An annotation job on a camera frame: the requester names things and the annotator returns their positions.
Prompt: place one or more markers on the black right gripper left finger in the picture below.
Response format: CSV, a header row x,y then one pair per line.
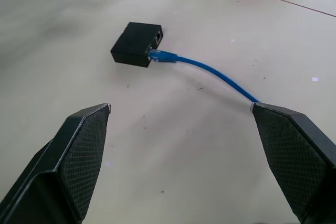
x,y
65,161

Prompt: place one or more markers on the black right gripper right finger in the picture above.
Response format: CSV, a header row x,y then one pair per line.
x,y
299,150

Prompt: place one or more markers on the black ethernet coupler box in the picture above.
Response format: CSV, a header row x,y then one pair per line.
x,y
136,44

